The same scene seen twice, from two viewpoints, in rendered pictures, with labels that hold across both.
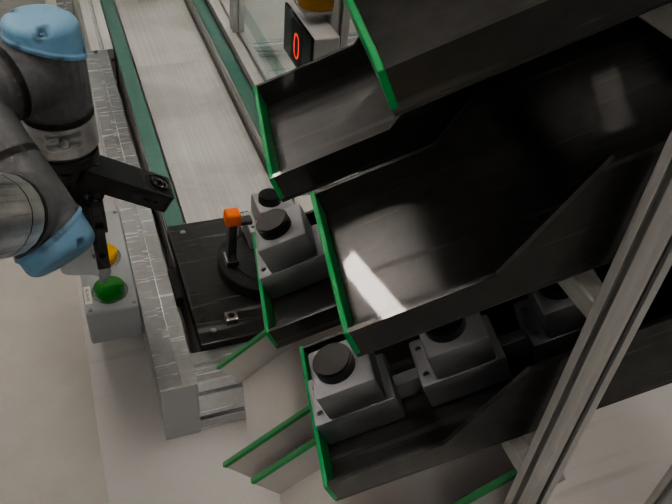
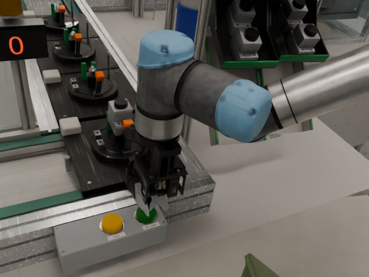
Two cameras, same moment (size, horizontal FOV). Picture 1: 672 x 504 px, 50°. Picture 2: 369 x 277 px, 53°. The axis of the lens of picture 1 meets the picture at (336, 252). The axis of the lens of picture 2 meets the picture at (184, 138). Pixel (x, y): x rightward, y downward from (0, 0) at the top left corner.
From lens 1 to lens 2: 1.05 m
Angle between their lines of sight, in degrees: 71
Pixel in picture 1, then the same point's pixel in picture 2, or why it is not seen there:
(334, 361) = (313, 28)
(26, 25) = (185, 39)
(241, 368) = (214, 138)
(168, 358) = (190, 184)
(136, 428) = (205, 225)
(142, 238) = (86, 210)
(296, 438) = not seen: hidden behind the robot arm
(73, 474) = (238, 247)
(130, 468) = (228, 223)
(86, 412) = (199, 250)
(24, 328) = not seen: outside the picture
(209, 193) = (11, 194)
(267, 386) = not seen: hidden behind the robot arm
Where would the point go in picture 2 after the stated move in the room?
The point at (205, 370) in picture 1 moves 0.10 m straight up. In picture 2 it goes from (197, 167) to (204, 134)
